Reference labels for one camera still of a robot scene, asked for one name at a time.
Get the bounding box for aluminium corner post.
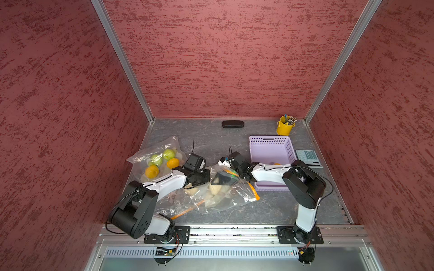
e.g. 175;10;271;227
91;0;155;124
304;0;382;125

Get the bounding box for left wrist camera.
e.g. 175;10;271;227
183;154;206;172

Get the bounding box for green pear in bag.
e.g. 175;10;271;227
162;149;176;160

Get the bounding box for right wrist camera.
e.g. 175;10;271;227
218;157;232;168

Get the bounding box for pens in cup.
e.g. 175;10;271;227
283;115;297;126

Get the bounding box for clear zip-top bag orange seal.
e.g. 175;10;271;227
182;162;261;214

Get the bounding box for yellow pen cup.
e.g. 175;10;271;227
276;116;295;136

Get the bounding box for aluminium corner post left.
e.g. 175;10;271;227
91;0;155;124

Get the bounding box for orange fruit in left bag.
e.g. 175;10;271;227
166;158;180;169

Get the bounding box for beige pear lower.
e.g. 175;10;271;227
209;184;230;196

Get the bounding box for clear bag with green fruit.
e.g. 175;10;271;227
127;136;187;183

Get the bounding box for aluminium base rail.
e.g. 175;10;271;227
85;224;383;271

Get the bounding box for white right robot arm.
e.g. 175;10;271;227
220;152;327;244

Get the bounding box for aluminium corner post right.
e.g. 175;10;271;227
304;0;382;125

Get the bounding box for grey desk calculator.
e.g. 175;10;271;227
295;150;323;168

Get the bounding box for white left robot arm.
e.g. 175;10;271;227
106;167;210;242

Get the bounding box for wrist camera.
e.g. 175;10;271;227
218;157;232;168
183;154;206;172

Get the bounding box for lilac perforated plastic basket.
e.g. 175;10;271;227
249;135;299;192

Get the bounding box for black glasses case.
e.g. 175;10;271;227
222;120;245;129

